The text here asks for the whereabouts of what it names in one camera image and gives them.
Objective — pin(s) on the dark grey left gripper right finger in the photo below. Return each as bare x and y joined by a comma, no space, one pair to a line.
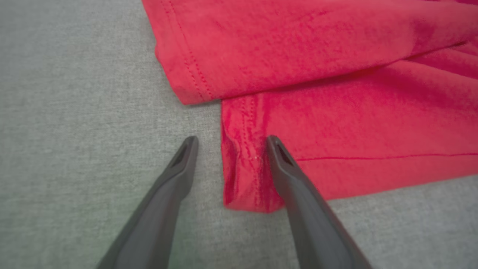
317,231

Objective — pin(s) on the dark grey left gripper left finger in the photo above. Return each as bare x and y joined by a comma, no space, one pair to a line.
157,224

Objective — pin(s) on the plain red shirt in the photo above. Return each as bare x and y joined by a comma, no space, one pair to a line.
336,56

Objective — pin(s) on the grey fabric sofa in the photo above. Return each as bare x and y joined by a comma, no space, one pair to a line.
74,112

